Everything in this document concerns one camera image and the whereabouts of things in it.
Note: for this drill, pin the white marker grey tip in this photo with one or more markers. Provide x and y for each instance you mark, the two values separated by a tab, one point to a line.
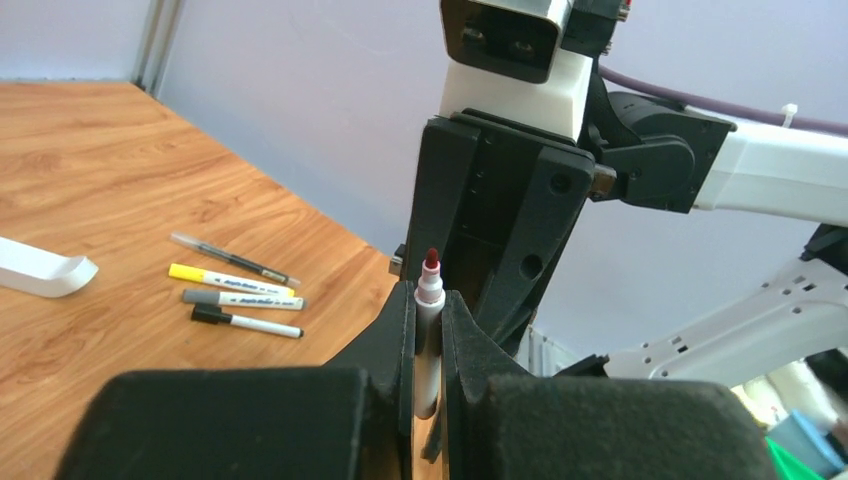
247	300

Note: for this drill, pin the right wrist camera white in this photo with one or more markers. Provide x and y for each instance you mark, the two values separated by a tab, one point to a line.
530	62

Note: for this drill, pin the aluminium frame rail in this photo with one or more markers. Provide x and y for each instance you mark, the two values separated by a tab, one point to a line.
159	30

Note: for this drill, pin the green plastic bin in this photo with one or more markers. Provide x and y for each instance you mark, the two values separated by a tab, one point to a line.
787	466

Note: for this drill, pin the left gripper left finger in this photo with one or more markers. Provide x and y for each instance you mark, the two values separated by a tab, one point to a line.
350	418

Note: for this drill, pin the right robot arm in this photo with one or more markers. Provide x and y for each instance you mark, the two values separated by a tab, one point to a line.
652	154

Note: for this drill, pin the clothes rack metal white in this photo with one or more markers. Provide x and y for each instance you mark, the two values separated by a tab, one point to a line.
43	273

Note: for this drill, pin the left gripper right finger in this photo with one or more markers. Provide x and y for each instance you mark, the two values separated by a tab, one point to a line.
500	422

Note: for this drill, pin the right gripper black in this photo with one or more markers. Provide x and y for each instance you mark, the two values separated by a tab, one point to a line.
498	200

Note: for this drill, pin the white marker teal tip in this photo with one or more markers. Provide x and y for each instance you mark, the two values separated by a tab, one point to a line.
266	326

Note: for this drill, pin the black pen cap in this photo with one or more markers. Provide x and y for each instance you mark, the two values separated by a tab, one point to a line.
210	314

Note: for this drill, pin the white marker yellow tip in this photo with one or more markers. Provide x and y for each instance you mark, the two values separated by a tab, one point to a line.
226	281

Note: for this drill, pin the clear barrel gel pen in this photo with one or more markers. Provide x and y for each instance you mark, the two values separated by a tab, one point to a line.
241	262

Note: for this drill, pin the white marker red tip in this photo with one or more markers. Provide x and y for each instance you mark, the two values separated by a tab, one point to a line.
429	297

